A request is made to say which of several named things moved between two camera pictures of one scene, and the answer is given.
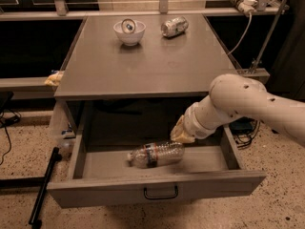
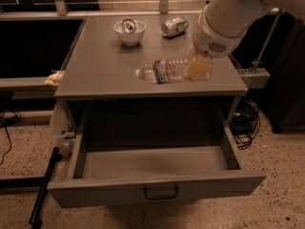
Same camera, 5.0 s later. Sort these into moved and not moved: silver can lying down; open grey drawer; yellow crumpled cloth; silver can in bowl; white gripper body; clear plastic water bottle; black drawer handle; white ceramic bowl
Moved: clear plastic water bottle; white gripper body
Not moved: open grey drawer; silver can in bowl; silver can lying down; white ceramic bowl; yellow crumpled cloth; black drawer handle
